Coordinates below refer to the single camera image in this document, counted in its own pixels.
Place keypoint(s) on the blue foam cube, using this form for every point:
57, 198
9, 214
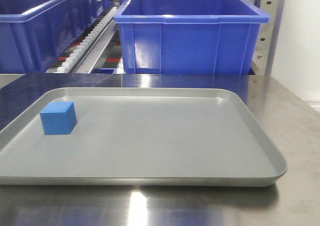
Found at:
58, 118

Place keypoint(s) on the blue plastic bin right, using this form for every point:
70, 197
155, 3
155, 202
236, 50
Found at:
212, 37

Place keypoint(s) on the blue plastic bin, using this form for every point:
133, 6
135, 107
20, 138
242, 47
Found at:
34, 33
212, 37

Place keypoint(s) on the grey metal tray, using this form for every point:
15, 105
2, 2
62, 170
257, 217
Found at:
142, 136

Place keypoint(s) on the blue plastic bin left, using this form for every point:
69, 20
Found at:
34, 33

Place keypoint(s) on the white roller conveyor rail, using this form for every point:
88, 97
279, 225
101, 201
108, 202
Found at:
92, 51

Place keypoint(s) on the grey metal shelf post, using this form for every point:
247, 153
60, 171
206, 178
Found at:
274, 38

